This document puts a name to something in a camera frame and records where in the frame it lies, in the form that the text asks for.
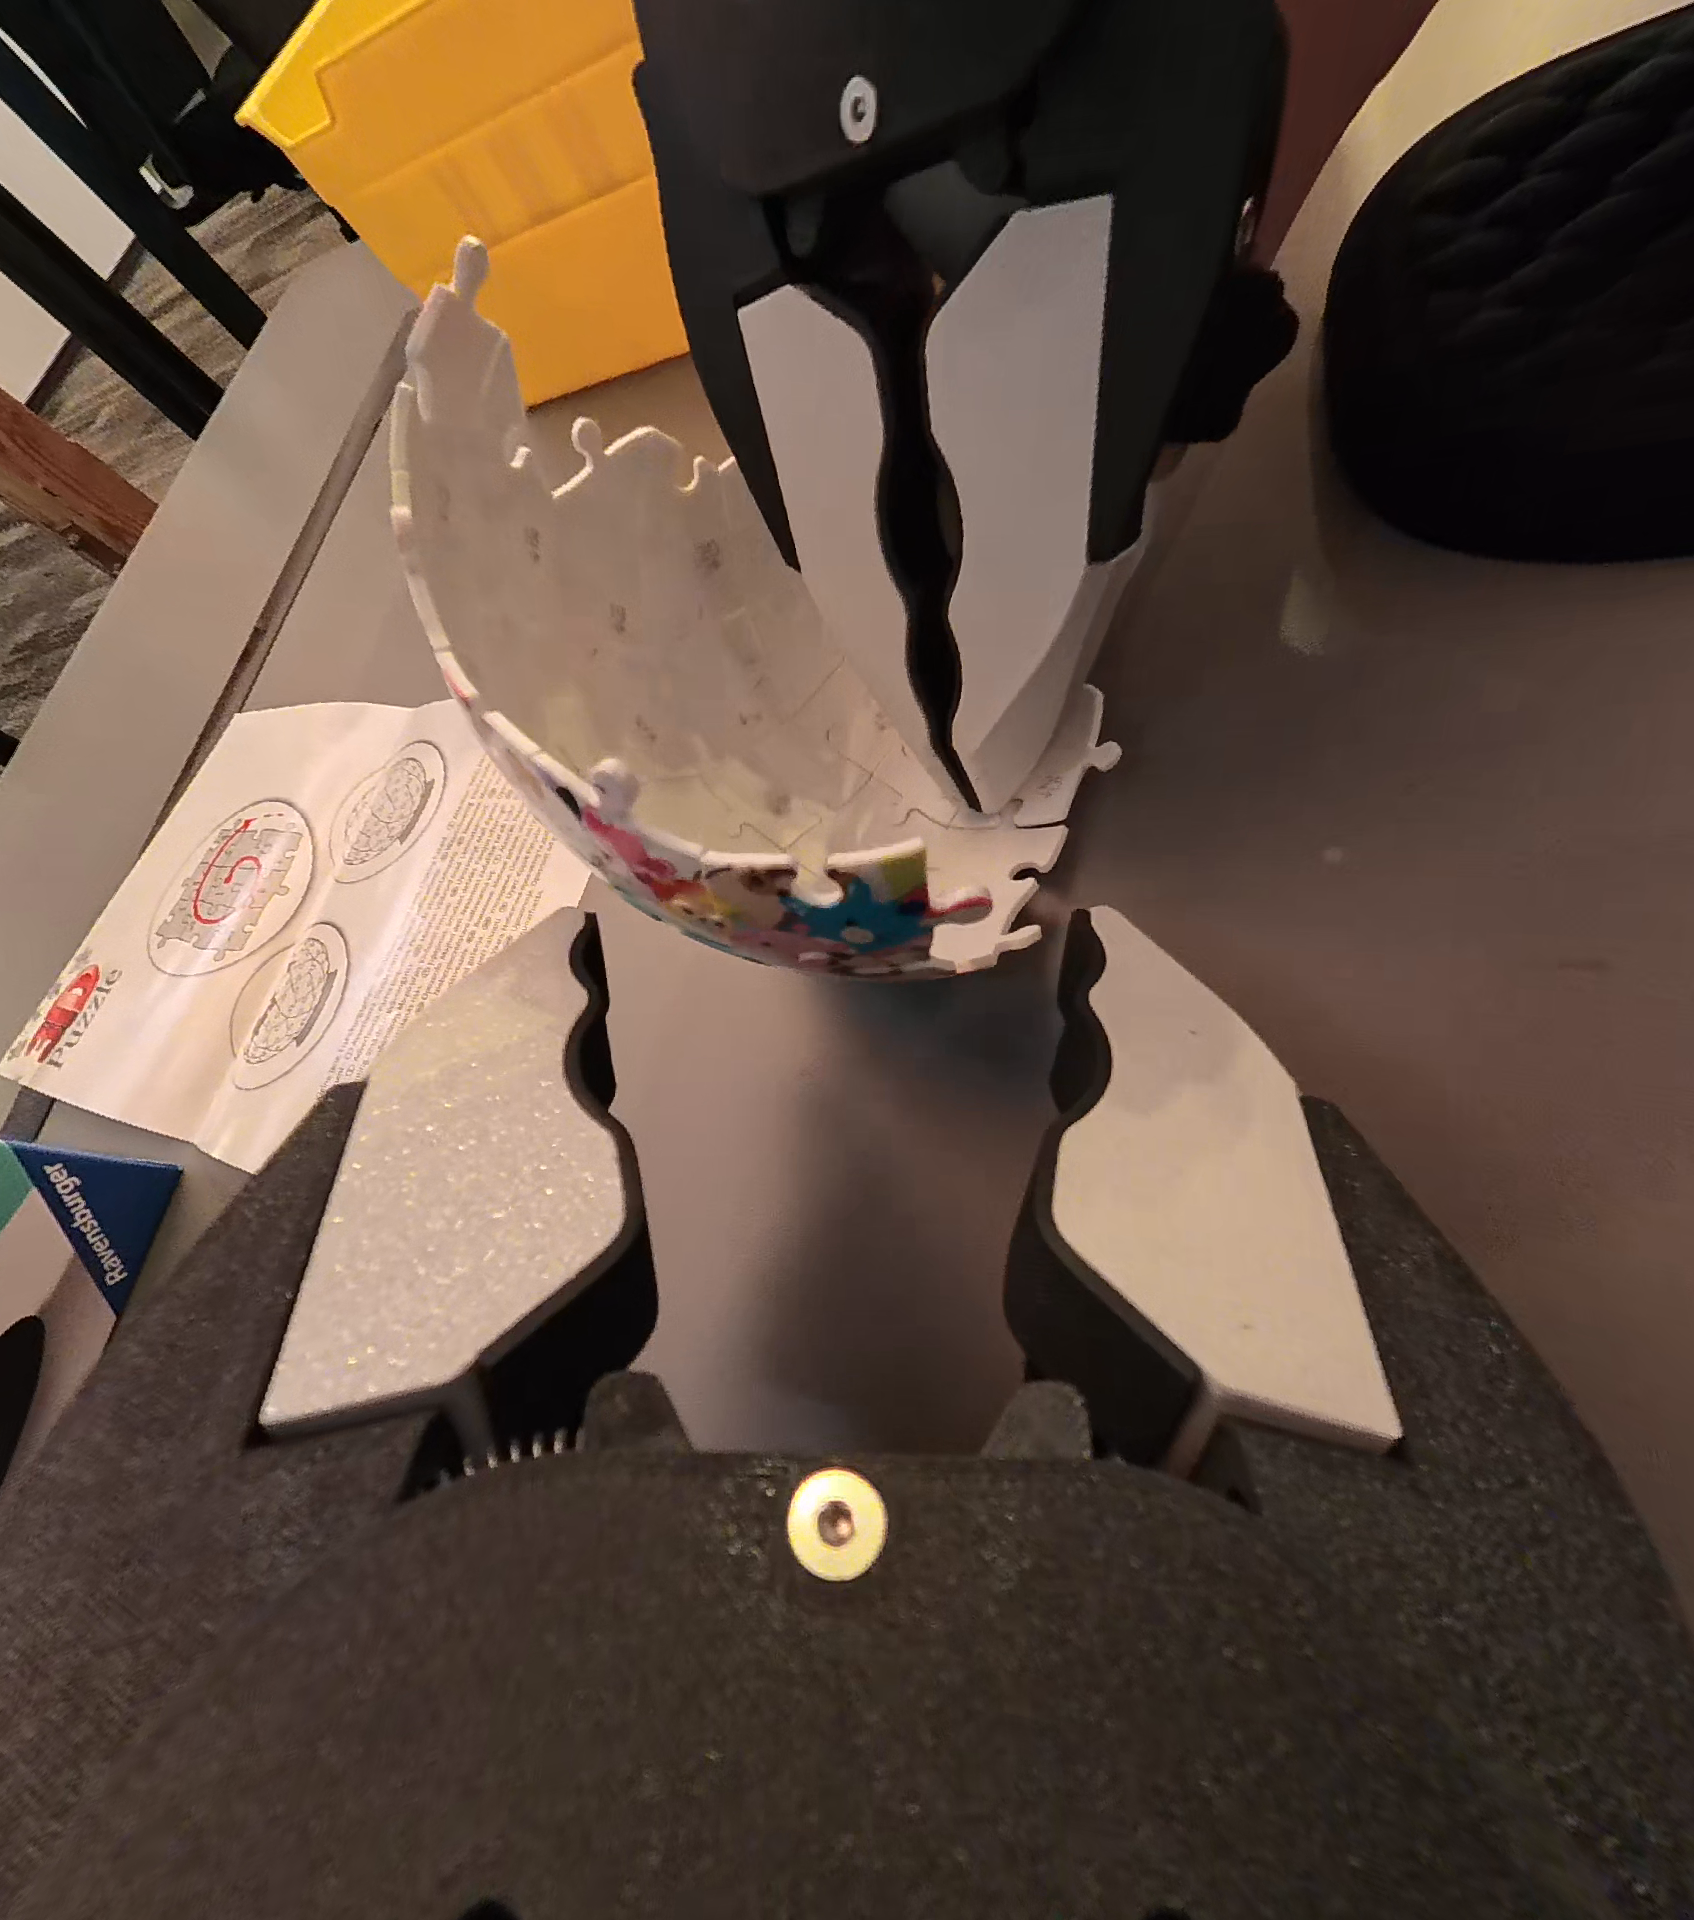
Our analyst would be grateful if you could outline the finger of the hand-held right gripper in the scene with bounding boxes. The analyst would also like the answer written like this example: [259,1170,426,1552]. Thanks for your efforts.
[737,272,967,796]
[917,196,1124,812]

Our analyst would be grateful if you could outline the wooden post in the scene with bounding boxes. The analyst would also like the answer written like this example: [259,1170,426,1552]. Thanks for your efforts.
[0,299,166,570]

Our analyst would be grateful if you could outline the black chair armrest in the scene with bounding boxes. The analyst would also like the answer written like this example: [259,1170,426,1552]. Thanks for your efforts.
[1323,0,1694,566]

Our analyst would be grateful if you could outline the colourful puzzle box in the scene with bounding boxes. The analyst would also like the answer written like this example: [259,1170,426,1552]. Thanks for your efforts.
[0,1117,183,1682]

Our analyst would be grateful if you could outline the assembled white puzzle section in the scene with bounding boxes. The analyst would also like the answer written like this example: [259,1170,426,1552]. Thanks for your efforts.
[389,240,1124,982]

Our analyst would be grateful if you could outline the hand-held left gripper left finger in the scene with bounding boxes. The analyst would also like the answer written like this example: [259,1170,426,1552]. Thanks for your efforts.
[254,907,659,1449]

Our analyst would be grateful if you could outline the white instruction leaflet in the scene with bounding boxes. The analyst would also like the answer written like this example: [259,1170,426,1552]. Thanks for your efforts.
[0,700,599,1170]

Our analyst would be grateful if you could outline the yellow storage bin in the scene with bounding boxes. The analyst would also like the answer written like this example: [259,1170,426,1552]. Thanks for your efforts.
[240,0,704,406]

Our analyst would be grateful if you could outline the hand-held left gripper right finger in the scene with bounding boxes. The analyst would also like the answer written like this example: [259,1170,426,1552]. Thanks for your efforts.
[1001,905,1403,1463]

